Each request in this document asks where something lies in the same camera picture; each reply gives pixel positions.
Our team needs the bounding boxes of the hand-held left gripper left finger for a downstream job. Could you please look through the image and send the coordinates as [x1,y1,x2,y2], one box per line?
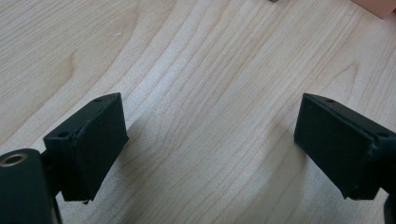
[42,91,130,203]

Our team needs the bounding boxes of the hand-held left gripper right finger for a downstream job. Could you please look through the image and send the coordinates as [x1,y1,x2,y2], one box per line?
[293,92,396,201]

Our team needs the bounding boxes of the pink toy block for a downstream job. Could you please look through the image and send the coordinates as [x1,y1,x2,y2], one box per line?
[350,0,396,21]

